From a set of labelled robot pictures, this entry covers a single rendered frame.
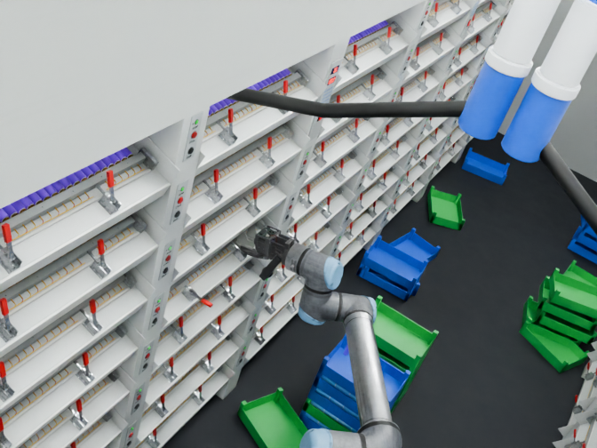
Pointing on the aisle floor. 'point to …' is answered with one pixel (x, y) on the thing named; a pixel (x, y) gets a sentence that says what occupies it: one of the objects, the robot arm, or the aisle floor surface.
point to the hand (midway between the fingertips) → (237, 238)
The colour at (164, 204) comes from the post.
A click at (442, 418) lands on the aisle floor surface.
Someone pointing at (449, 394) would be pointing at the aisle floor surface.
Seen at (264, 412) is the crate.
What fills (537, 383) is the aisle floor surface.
